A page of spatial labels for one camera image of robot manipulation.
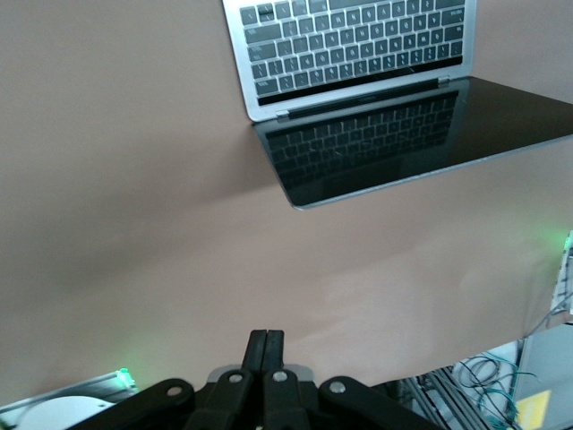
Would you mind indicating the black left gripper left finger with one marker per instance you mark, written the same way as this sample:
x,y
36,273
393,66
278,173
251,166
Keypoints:
x,y
215,403

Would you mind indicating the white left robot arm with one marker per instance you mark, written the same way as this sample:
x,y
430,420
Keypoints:
x,y
67,414

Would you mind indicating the grey cabinet with yellow label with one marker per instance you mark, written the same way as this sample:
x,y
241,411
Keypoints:
x,y
546,367

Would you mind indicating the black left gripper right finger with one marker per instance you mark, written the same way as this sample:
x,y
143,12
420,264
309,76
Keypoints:
x,y
313,407

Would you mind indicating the aluminium frame rail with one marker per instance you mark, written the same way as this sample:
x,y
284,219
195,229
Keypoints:
x,y
430,398

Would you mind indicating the silver laptop with black keyboard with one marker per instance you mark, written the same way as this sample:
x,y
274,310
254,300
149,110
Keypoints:
x,y
358,45

